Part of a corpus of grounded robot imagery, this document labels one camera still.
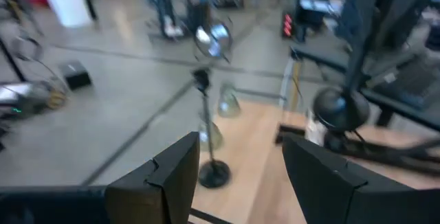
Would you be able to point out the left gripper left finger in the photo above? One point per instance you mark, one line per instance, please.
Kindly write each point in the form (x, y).
(172, 182)

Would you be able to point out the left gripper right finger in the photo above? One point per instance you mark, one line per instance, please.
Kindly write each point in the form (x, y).
(326, 189)

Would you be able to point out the tallest black candlestick holder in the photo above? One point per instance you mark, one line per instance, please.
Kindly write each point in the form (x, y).
(214, 174)

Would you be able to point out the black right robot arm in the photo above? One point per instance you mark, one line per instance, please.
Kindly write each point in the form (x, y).
(359, 45)

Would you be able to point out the small black box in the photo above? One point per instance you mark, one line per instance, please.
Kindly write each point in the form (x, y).
(75, 75)

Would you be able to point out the black device with red lights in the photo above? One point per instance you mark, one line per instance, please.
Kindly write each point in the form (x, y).
(287, 24)

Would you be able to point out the dark metal cart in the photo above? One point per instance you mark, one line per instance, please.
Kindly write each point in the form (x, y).
(165, 4)

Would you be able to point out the white flat device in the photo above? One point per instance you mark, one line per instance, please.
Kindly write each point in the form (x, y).
(13, 91)

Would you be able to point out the white round pillar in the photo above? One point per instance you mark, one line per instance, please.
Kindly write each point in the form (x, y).
(65, 0)

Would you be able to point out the wooden shelf with black frame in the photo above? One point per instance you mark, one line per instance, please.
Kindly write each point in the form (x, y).
(254, 155)

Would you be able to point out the black pedestal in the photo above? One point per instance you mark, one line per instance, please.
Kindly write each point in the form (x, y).
(90, 0)

